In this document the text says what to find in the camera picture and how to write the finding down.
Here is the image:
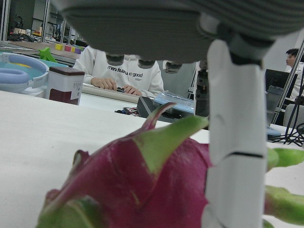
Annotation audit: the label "green plastic stand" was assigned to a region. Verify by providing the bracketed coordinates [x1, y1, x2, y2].
[38, 47, 58, 64]

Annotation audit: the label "person in white shirt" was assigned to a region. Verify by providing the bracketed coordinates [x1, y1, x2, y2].
[284, 48, 304, 100]

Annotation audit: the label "red blue loose wires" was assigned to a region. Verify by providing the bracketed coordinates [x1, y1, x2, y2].
[114, 107, 139, 117]

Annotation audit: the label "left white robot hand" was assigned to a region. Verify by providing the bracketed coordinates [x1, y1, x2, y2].
[51, 0, 304, 228]

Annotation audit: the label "black computer monitor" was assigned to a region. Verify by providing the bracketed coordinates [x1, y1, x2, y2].
[264, 68, 298, 102]

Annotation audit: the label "pink dragon fruit green leaves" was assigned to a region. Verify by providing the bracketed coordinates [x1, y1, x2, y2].
[35, 102, 304, 228]

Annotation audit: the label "slanted aluminium frame bar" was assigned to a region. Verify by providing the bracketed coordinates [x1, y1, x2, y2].
[275, 39, 304, 114]

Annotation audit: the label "brown wooden table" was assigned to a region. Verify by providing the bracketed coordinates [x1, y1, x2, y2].
[6, 39, 83, 61]

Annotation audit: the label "person in white hoodie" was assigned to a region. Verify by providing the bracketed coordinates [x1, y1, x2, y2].
[72, 45, 165, 98]

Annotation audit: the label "dark metal stand column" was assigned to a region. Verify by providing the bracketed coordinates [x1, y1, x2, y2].
[194, 60, 210, 117]

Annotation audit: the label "light blue plastic basin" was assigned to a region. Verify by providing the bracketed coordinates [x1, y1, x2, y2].
[0, 52, 49, 94]

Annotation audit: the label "white maroon tin box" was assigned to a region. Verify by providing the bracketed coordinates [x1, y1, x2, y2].
[45, 66, 86, 105]

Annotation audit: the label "light blue flat tray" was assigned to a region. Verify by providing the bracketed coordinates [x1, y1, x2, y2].
[153, 92, 198, 113]

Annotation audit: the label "black floor cables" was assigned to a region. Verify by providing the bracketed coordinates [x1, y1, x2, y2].
[267, 95, 304, 146]

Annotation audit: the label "lavender padded ring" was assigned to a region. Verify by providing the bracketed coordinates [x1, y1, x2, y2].
[0, 67, 29, 94]

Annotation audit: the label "white keyboard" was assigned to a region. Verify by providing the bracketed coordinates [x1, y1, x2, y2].
[81, 84, 143, 103]

